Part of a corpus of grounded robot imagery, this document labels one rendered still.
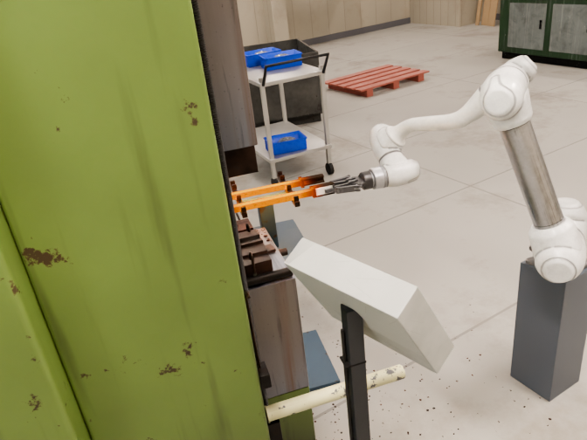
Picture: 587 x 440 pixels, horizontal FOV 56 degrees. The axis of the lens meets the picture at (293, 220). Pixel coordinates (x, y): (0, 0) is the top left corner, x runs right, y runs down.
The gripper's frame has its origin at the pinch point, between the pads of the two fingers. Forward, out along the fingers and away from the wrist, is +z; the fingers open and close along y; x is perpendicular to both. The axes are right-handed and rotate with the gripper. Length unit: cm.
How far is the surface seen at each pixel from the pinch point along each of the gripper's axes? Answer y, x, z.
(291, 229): 22.0, -26.1, 10.3
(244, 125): -55, 48, 36
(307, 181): 11.0, 0.2, 3.1
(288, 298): -53, -10, 30
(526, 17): 483, -34, -445
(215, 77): -55, 61, 41
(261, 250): -44, 4, 35
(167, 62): -82, 71, 52
